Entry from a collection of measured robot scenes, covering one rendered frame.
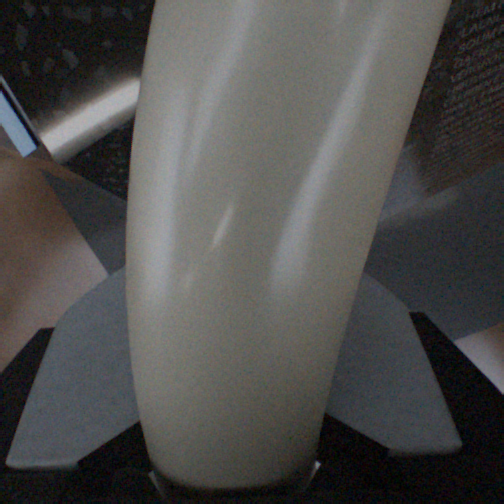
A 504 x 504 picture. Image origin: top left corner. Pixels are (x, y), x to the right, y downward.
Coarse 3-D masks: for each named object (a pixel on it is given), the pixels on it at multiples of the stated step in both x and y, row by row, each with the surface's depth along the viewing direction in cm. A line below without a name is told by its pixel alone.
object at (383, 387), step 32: (384, 288) 10; (352, 320) 9; (384, 320) 9; (352, 352) 8; (384, 352) 8; (416, 352) 8; (352, 384) 7; (384, 384) 7; (416, 384) 7; (352, 416) 6; (384, 416) 6; (416, 416) 6; (448, 416) 6; (320, 448) 7; (352, 448) 6; (384, 448) 6; (416, 448) 6; (448, 448) 6
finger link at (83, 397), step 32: (96, 288) 10; (64, 320) 9; (96, 320) 9; (64, 352) 8; (96, 352) 8; (128, 352) 8; (64, 384) 7; (96, 384) 7; (128, 384) 7; (32, 416) 6; (64, 416) 6; (96, 416) 7; (128, 416) 7; (32, 448) 6; (64, 448) 6; (96, 448) 6; (128, 448) 6; (96, 480) 6
